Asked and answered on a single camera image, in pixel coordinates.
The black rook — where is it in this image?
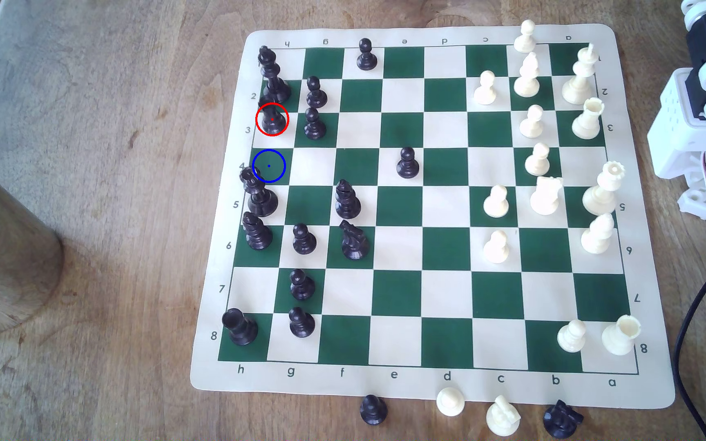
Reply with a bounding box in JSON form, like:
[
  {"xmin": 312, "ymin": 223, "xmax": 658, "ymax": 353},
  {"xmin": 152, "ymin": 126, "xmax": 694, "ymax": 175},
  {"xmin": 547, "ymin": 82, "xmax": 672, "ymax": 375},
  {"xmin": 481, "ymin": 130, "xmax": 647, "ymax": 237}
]
[
  {"xmin": 221, "ymin": 308, "xmax": 259, "ymax": 347},
  {"xmin": 259, "ymin": 105, "xmax": 288, "ymax": 136}
]

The green and cream chess mat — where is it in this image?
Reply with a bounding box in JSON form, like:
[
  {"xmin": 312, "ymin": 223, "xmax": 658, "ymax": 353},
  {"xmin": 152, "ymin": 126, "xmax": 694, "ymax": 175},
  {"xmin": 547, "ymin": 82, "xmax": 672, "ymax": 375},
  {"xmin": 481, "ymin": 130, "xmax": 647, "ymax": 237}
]
[{"xmin": 189, "ymin": 23, "xmax": 677, "ymax": 410}]

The black bishop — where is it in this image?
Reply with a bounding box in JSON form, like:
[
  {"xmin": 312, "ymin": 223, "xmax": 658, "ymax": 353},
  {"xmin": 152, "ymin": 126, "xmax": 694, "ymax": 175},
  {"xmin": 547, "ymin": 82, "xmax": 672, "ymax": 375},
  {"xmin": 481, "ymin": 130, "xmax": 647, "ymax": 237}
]
[
  {"xmin": 242, "ymin": 211, "xmax": 273, "ymax": 251},
  {"xmin": 335, "ymin": 179, "xmax": 362, "ymax": 220}
]

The black knight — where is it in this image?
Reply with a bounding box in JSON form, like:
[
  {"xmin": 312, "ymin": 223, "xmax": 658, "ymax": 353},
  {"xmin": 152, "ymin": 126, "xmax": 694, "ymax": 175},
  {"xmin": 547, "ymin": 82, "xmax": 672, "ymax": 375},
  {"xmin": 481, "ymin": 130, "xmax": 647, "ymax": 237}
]
[
  {"xmin": 543, "ymin": 399, "xmax": 585, "ymax": 439},
  {"xmin": 339, "ymin": 219, "xmax": 371, "ymax": 261}
]

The black pawn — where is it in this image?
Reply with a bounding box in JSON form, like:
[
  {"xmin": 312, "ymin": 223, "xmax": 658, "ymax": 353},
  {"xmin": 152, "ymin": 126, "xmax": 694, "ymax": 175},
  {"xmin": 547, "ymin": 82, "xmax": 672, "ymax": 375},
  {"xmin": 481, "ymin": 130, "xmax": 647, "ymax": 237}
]
[
  {"xmin": 356, "ymin": 38, "xmax": 378, "ymax": 71},
  {"xmin": 396, "ymin": 146, "xmax": 420, "ymax": 180},
  {"xmin": 303, "ymin": 107, "xmax": 327, "ymax": 140},
  {"xmin": 306, "ymin": 76, "xmax": 328, "ymax": 109},
  {"xmin": 289, "ymin": 268, "xmax": 316, "ymax": 301},
  {"xmin": 292, "ymin": 223, "xmax": 317, "ymax": 256},
  {"xmin": 288, "ymin": 307, "xmax": 316, "ymax": 339},
  {"xmin": 360, "ymin": 394, "xmax": 388, "ymax": 426}
]

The black queen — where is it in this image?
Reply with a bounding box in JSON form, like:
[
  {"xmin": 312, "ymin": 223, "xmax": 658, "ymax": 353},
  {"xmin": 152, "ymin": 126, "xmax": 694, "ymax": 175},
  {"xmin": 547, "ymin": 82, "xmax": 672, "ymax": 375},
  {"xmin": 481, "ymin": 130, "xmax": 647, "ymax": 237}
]
[{"xmin": 239, "ymin": 167, "xmax": 279, "ymax": 218}]

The white pawn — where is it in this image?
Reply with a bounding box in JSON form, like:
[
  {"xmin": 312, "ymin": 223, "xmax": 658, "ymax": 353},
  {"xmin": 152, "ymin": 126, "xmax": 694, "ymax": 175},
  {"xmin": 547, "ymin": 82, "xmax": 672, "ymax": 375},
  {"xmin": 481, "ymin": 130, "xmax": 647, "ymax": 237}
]
[
  {"xmin": 483, "ymin": 185, "xmax": 511, "ymax": 219},
  {"xmin": 473, "ymin": 70, "xmax": 498, "ymax": 105},
  {"xmin": 514, "ymin": 20, "xmax": 538, "ymax": 53},
  {"xmin": 519, "ymin": 105, "xmax": 545, "ymax": 138},
  {"xmin": 483, "ymin": 230, "xmax": 511, "ymax": 265},
  {"xmin": 557, "ymin": 319, "xmax": 588, "ymax": 354},
  {"xmin": 525, "ymin": 143, "xmax": 551, "ymax": 177},
  {"xmin": 436, "ymin": 387, "xmax": 466, "ymax": 418}
]

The black king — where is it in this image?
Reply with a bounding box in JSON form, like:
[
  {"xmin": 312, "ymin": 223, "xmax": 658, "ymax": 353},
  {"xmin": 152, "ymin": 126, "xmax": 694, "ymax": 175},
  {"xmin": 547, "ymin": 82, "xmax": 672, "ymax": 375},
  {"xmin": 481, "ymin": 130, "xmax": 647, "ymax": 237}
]
[{"xmin": 257, "ymin": 46, "xmax": 293, "ymax": 105}]

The white knight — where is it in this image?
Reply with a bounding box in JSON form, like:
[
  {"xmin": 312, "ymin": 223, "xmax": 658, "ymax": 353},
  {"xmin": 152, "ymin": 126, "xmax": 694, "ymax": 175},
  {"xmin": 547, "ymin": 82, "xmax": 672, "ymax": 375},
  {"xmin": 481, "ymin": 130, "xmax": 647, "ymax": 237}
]
[
  {"xmin": 485, "ymin": 394, "xmax": 522, "ymax": 437},
  {"xmin": 529, "ymin": 176, "xmax": 564, "ymax": 216}
]

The white bishop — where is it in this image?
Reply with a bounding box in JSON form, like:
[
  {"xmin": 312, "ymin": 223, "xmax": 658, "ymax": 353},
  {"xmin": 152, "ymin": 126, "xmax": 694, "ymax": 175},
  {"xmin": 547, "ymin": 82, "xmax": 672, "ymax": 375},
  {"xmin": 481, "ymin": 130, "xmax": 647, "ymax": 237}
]
[
  {"xmin": 580, "ymin": 212, "xmax": 616, "ymax": 256},
  {"xmin": 513, "ymin": 51, "xmax": 541, "ymax": 99}
]

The white queen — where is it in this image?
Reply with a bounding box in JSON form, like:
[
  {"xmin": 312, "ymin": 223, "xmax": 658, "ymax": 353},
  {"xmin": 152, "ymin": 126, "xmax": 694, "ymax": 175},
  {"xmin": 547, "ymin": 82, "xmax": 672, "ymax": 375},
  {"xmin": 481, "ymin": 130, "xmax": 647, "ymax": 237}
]
[{"xmin": 582, "ymin": 161, "xmax": 627, "ymax": 216}]

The white rook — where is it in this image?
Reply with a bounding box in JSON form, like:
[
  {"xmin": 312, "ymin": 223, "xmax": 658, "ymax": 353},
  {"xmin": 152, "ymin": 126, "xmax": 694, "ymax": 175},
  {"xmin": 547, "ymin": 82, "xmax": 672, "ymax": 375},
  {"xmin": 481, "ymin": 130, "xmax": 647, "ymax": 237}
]
[
  {"xmin": 571, "ymin": 98, "xmax": 606, "ymax": 140},
  {"xmin": 601, "ymin": 315, "xmax": 642, "ymax": 356}
]

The white king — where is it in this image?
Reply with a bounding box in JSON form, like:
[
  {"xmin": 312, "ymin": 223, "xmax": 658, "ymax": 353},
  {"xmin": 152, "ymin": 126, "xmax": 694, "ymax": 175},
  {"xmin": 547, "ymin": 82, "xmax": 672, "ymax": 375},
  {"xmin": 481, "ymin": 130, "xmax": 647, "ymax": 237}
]
[{"xmin": 561, "ymin": 43, "xmax": 599, "ymax": 105}]

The wooden cylinder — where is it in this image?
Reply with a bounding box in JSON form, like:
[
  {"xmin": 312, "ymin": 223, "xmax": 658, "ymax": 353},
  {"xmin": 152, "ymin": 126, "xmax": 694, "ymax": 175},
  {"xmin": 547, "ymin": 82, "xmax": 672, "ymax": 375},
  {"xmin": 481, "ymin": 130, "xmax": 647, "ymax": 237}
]
[{"xmin": 0, "ymin": 150, "xmax": 65, "ymax": 334}]

